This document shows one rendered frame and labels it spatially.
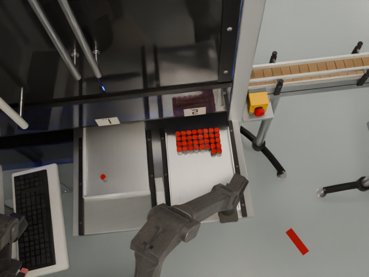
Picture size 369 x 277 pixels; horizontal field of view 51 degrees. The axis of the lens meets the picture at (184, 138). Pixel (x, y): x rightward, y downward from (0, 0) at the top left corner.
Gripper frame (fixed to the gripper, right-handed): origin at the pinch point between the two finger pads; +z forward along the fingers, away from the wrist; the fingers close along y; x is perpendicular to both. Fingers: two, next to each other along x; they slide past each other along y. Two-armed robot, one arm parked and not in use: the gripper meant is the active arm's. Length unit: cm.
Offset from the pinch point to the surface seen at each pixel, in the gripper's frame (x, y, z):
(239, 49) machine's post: -7, 38, -50
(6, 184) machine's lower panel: 112, 38, 51
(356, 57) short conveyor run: -63, 58, -5
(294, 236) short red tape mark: -44, -1, 91
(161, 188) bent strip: 23.9, 12.4, 0.9
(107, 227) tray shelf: 45.6, -0.3, 2.0
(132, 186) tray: 35.3, 14.8, 1.8
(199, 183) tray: 8.9, 13.0, 2.0
